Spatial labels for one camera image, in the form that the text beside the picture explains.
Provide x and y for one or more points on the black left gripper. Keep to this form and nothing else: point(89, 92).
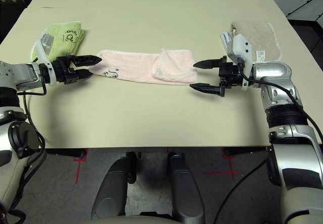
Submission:
point(63, 70)

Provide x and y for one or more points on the grey robot leg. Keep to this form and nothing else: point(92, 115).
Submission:
point(184, 191)
point(111, 191)

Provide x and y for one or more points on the grey right robot leg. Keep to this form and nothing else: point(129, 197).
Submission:
point(184, 191)

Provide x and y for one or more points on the thin black metal rod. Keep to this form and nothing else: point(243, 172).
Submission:
point(302, 5)

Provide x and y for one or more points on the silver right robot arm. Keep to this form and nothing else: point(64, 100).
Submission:
point(272, 70)

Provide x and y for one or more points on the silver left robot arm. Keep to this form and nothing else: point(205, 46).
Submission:
point(20, 74)

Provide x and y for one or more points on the black table foot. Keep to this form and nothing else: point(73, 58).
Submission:
point(239, 150)
point(75, 153)

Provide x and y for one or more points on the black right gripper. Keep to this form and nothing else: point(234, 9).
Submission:
point(229, 74)

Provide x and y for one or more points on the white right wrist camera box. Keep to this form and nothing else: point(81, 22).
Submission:
point(241, 45)

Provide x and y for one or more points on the black foam floor mats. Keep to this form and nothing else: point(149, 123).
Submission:
point(8, 17)

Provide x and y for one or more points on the folded green towel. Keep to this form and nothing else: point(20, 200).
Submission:
point(68, 51)

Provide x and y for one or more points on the grey left robot leg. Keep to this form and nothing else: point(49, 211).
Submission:
point(111, 191)

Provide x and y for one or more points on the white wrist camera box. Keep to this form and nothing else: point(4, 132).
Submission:
point(241, 45)
point(48, 40)

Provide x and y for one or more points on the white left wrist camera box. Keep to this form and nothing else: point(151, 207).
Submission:
point(48, 40)

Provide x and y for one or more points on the folded white towel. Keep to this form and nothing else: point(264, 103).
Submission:
point(225, 41)

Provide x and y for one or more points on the folded beige towel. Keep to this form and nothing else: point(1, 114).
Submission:
point(260, 37)

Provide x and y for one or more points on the pink towel with white hem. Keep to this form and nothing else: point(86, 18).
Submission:
point(131, 65)

